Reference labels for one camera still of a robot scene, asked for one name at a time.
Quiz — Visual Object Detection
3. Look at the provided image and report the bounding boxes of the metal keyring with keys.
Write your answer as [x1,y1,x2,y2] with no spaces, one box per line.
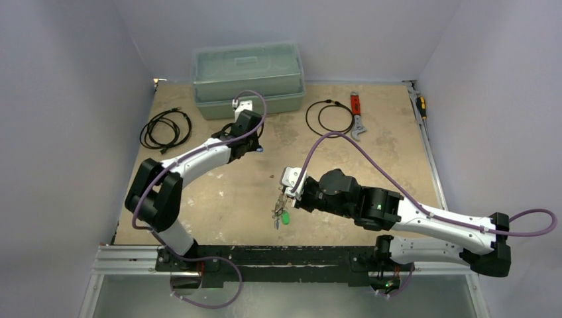
[272,187,292,230]

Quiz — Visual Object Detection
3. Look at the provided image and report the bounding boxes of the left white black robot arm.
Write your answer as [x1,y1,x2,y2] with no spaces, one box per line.
[124,110,264,271]

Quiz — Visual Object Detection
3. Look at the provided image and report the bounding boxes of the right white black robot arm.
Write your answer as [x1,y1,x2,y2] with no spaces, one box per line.
[280,167,512,278]

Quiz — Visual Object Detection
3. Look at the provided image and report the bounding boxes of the green plastic toolbox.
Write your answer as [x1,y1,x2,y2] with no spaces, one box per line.
[191,42,306,120]

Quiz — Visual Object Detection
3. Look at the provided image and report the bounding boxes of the yellow black screwdriver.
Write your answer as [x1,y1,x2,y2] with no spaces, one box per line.
[416,96,427,120]

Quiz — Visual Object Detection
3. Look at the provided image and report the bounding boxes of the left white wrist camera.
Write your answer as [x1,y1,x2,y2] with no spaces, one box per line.
[232,99,253,121]

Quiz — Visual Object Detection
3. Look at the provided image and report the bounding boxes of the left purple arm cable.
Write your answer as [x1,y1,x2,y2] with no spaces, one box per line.
[131,89,268,231]

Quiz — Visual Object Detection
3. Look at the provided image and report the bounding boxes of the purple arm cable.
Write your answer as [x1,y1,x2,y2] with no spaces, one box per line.
[295,131,559,238]
[131,89,268,231]

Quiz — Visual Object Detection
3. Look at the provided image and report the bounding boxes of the coiled black cable left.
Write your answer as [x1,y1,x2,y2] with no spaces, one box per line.
[139,109,193,155]

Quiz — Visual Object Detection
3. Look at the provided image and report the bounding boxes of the coiled thin black cable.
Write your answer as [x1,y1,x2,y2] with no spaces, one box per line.
[305,99,356,139]

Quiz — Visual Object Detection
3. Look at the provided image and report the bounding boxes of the red handled adjustable wrench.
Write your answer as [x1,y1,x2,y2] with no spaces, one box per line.
[350,91,367,141]

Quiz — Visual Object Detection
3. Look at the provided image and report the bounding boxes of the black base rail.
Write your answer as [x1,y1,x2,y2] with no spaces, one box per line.
[155,245,412,288]

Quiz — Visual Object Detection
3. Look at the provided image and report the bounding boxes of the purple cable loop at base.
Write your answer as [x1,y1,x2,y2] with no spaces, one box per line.
[169,256,244,310]

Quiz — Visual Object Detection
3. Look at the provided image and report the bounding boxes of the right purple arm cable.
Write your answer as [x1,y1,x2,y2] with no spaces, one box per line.
[295,131,559,238]

